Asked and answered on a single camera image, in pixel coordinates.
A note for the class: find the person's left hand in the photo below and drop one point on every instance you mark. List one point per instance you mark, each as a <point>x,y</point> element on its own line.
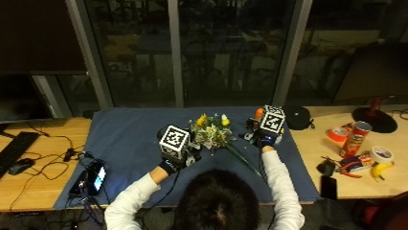
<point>178,156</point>

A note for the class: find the person's right hand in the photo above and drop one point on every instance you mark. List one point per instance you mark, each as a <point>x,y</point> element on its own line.
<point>266,140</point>

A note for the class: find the bouquet of yellow and white flowers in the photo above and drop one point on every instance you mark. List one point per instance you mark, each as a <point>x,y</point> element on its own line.
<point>213,133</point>

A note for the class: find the white marker cube on left glove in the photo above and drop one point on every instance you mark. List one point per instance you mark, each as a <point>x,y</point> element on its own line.
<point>174,141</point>

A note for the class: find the white marker cube on glove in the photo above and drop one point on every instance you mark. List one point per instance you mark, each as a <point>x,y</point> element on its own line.
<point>174,141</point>
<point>271,120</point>

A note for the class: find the white marker cube on right glove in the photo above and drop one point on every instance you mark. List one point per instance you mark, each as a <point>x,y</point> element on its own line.
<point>271,120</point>

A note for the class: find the black round pouch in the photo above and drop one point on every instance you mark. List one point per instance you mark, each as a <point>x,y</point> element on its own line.
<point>298,117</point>

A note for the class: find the blue table cloth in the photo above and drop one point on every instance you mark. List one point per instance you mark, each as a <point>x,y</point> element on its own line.
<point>128,140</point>

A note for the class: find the the person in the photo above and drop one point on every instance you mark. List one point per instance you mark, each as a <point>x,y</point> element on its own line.
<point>213,198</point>

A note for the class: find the small black device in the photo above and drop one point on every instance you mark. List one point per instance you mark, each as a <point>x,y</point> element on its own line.
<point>326,166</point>

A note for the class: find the orange tape roll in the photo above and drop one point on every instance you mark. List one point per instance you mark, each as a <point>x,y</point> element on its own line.
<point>338,134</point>

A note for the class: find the black smartphone with lit screen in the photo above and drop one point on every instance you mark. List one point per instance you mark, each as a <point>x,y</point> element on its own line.
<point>96,179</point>

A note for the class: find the red snack can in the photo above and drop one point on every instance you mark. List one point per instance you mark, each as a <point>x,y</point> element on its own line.
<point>355,139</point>

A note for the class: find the colourful snack packet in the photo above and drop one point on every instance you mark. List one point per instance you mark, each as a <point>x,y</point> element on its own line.
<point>356,161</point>

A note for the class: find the black lamp base with red stem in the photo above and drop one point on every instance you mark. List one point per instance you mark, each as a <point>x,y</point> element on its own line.
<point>375,117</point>

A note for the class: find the white tape roll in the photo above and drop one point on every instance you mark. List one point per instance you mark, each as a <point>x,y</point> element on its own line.
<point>381,154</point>

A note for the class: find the yellow banana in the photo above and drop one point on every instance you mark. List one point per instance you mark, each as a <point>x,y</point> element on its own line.
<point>380,170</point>

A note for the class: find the black computer mouse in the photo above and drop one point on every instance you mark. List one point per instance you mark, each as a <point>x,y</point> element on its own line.
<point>20,166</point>

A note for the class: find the black keyboard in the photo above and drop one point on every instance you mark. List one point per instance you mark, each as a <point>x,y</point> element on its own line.
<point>15,150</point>

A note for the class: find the black monitor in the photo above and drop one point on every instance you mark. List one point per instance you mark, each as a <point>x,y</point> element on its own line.
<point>21,96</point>

